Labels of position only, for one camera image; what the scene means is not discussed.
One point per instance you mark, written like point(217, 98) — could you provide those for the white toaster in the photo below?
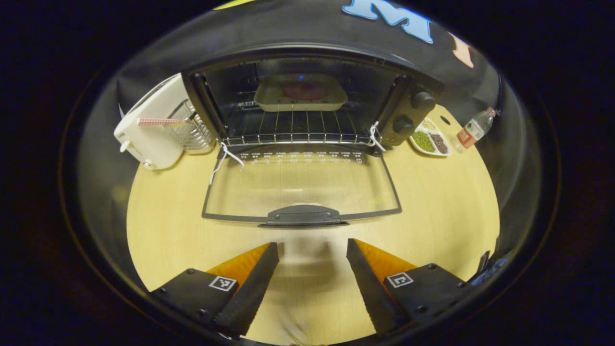
point(153, 144)

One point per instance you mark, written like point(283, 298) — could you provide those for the black backdrop cloth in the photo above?
point(307, 24)

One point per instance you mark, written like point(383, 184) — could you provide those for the white divided bean plate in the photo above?
point(430, 142)

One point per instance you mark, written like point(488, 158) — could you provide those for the cream square plate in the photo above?
point(269, 98)

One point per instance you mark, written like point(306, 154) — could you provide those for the black electric oven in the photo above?
point(302, 185)

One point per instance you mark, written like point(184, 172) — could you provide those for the red checked stick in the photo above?
point(158, 121)

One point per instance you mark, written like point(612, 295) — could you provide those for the clear water bottle red label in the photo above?
point(473, 130)

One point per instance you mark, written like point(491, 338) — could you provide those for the pink round food slice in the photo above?
point(303, 90)

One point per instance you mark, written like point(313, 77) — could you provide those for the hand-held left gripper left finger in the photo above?
point(250, 298)

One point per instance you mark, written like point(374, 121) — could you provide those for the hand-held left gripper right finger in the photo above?
point(372, 293)

